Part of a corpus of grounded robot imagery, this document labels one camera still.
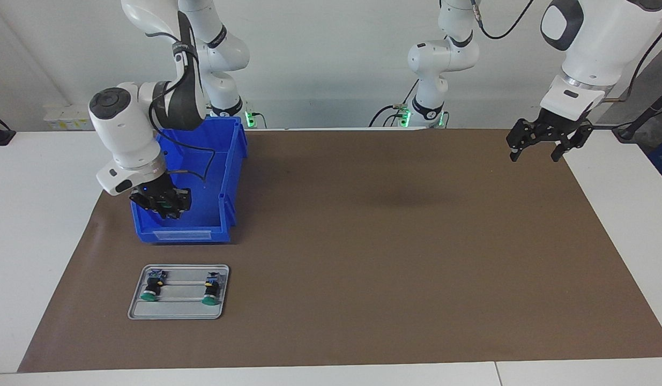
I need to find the black clamp mount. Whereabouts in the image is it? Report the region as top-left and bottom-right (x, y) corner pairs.
(0, 112), (16, 146)

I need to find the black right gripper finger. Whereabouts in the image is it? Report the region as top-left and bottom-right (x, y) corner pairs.
(169, 188), (192, 221)
(129, 195), (166, 220)

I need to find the black stand pole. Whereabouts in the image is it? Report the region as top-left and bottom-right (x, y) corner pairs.
(612, 85), (662, 143)

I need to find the black base cable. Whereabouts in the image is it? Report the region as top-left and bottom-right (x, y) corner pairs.
(368, 80), (413, 128)

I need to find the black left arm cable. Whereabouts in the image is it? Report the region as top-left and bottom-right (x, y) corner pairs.
(470, 0), (662, 103)

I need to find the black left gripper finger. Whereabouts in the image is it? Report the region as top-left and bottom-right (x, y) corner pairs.
(505, 118), (541, 162)
(551, 122), (594, 162)

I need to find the brown table mat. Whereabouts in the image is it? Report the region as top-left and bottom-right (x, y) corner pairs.
(17, 128), (662, 373)

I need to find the silver metal tray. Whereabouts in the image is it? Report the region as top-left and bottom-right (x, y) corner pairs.
(128, 264), (230, 321)

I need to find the blue plastic storage bin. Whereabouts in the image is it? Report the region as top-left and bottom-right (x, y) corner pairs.
(130, 115), (249, 244)

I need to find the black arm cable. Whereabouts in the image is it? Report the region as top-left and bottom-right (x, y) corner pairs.
(470, 0), (662, 103)
(146, 29), (217, 184)

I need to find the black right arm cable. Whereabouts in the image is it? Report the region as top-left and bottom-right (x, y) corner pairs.
(146, 29), (217, 184)

